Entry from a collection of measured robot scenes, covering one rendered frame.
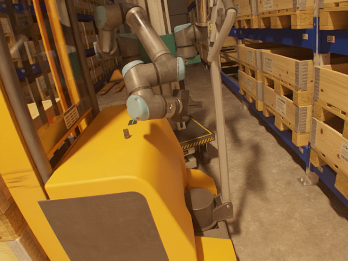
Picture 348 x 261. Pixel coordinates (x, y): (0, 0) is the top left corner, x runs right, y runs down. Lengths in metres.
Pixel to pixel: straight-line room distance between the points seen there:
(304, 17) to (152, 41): 1.14
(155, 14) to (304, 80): 1.33
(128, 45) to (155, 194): 1.38
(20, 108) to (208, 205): 0.92
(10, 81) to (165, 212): 0.62
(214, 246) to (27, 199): 0.80
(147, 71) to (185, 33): 1.19
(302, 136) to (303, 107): 0.24
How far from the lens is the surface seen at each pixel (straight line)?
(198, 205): 1.24
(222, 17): 0.92
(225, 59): 5.61
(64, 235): 0.96
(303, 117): 1.97
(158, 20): 2.23
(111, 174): 0.76
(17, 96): 0.81
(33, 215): 1.02
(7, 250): 1.17
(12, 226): 1.07
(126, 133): 0.97
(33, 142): 0.84
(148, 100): 0.84
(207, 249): 1.15
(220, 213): 1.31
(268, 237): 1.67
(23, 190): 0.96
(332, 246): 1.70
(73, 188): 0.80
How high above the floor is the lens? 1.26
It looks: 23 degrees down
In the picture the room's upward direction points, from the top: 9 degrees counter-clockwise
